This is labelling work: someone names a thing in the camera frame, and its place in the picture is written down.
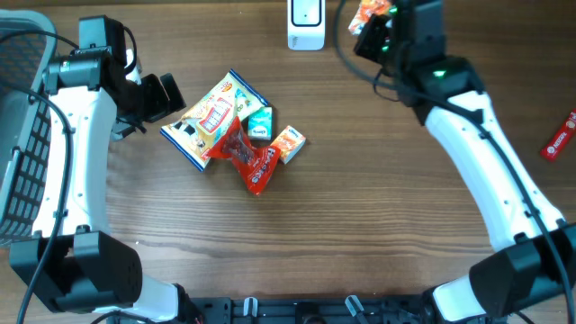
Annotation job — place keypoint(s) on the red candy bag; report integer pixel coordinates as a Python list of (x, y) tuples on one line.
[(255, 165)]

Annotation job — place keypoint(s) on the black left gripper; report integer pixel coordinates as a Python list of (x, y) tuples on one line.
[(160, 103)]

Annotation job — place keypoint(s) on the grey plastic shopping basket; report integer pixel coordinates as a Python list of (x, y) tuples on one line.
[(25, 123)]

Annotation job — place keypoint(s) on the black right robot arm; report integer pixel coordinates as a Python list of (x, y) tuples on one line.
[(533, 245)]

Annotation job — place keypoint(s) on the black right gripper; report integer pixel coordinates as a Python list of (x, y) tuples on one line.
[(366, 46)]

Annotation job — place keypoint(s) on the blue yellow snack bag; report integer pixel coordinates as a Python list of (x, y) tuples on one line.
[(202, 126)]

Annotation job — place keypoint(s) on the red chocolate wafer bar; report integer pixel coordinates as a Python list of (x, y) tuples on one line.
[(560, 139)]

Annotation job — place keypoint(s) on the small orange box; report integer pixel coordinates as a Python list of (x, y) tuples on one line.
[(366, 9), (289, 142)]

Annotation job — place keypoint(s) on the small teal box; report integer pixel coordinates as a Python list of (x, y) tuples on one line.
[(260, 124)]

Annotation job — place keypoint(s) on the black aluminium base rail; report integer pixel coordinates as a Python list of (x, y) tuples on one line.
[(387, 309)]

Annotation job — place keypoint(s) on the white barcode scanner box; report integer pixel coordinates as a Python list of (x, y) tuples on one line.
[(306, 24)]

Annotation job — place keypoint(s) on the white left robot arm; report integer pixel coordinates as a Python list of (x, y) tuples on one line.
[(72, 263)]

